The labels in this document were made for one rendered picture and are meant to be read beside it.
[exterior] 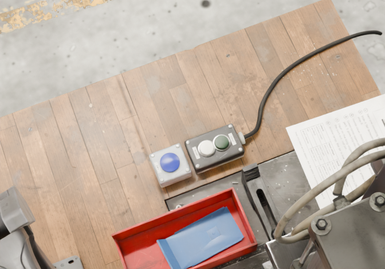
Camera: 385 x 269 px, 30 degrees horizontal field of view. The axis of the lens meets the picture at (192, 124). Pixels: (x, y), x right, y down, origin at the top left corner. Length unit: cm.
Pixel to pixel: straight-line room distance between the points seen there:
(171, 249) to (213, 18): 137
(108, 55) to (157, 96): 109
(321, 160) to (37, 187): 58
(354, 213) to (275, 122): 70
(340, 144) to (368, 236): 69
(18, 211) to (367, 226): 48
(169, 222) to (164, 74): 32
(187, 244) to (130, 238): 11
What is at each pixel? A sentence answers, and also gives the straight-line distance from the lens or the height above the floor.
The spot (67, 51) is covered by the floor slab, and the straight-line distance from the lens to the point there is 264.
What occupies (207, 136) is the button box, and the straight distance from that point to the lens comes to 145.
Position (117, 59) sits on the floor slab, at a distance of 259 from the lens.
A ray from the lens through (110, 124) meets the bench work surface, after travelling 151.
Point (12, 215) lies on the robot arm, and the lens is 103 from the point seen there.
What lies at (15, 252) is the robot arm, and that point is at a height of 132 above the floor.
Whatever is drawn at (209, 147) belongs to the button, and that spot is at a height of 94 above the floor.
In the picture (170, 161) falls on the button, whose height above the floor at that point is 94.
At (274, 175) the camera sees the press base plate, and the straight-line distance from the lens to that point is 146.
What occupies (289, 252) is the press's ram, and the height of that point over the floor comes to 114.
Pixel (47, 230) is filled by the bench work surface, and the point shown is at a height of 90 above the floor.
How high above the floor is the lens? 229
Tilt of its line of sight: 68 degrees down
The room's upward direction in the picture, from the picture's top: 7 degrees counter-clockwise
